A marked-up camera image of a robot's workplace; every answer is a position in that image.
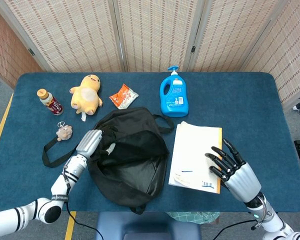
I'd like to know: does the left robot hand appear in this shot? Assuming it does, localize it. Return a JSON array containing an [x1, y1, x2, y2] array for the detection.
[[75, 129, 117, 161]]

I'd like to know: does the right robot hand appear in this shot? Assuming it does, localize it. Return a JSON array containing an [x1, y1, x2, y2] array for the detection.
[[204, 138, 262, 203]]

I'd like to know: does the white book yellow spine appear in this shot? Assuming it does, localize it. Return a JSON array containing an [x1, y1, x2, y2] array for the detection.
[[168, 121, 223, 195]]

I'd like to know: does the black fabric backpack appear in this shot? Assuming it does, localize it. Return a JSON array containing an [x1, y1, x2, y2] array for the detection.
[[41, 106, 175, 215]]

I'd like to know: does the yellow plush toy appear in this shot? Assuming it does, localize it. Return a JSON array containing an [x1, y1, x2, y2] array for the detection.
[[69, 74, 104, 122]]

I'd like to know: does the Costa coffee bottle yellow cap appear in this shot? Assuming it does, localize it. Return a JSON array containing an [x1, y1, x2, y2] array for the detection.
[[36, 88, 65, 117]]

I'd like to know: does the orange white snack packet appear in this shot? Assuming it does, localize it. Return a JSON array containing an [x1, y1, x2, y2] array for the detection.
[[109, 83, 140, 110]]

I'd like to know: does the green patterned cloth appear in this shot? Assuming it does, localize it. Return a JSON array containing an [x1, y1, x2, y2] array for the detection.
[[166, 211, 221, 225]]

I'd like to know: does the blue carpet table cover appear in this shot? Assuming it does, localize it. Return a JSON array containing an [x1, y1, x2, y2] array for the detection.
[[0, 71, 300, 213]]

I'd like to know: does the yellow floor tape strip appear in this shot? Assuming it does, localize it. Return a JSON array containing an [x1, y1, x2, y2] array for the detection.
[[64, 211, 77, 240], [0, 92, 15, 158]]

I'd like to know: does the blue detergent pump bottle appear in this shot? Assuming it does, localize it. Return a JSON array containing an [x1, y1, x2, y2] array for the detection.
[[159, 65, 190, 118]]

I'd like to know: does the blue padded seat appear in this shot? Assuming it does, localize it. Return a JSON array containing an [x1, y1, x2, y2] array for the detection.
[[95, 211, 202, 240]]

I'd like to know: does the beige woven screen panel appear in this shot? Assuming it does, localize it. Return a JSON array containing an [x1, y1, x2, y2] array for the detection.
[[0, 0, 128, 73], [239, 0, 300, 111], [108, 0, 206, 73], [184, 0, 289, 73]]

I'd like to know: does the brown woven screen panel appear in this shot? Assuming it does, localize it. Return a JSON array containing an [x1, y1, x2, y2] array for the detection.
[[0, 2, 45, 89]]

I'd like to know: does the beige fluffy keychain toy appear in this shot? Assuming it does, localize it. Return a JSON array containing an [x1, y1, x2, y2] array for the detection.
[[55, 121, 73, 142]]

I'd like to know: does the black floor cable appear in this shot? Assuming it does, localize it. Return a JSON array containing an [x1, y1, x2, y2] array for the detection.
[[213, 218, 257, 240], [64, 197, 103, 240]]

